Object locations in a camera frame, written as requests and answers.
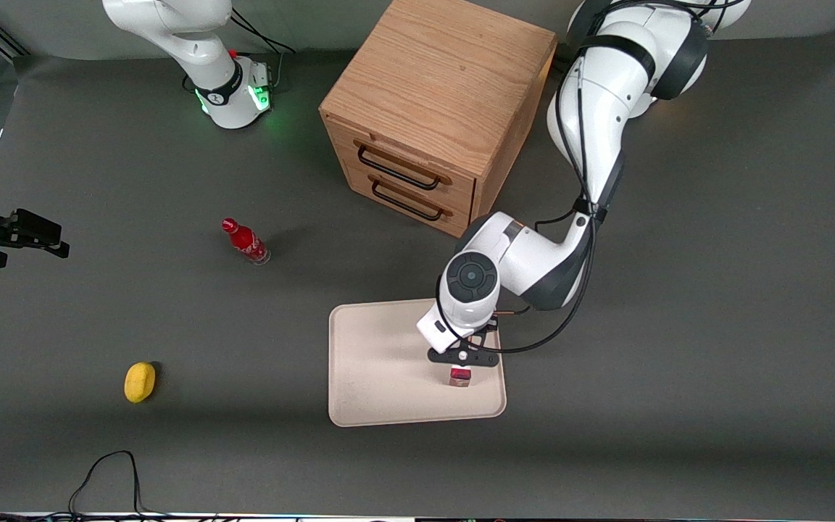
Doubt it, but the beige plastic tray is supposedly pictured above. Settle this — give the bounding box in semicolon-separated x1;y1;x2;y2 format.
328;297;507;428

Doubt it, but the wooden drawer front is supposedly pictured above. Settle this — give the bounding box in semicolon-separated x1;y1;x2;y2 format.
325;116;478;212
341;156;473;241

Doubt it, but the yellow lemon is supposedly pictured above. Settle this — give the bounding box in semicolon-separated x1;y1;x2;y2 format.
124;362;158;404

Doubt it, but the red cola bottle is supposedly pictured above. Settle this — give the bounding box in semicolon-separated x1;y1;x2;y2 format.
221;217;272;266

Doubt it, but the wooden drawer cabinet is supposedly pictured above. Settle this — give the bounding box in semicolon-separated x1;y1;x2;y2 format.
318;0;559;244

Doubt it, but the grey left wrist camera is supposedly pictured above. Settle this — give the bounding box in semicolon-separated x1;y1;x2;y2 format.
416;299;457;355

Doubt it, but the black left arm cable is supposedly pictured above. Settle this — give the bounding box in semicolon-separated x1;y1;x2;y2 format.
436;0;724;356

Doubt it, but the black metal drawer handle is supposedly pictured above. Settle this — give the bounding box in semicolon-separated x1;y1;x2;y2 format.
357;144;442;191
371;179;444;222

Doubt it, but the aluminium frame rail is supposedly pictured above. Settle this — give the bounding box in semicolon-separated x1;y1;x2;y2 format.
0;13;31;60

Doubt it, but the black looped cable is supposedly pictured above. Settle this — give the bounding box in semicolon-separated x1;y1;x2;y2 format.
68;450;151;518

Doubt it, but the black right arm base cable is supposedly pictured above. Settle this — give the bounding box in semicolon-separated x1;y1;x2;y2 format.
230;7;296;91

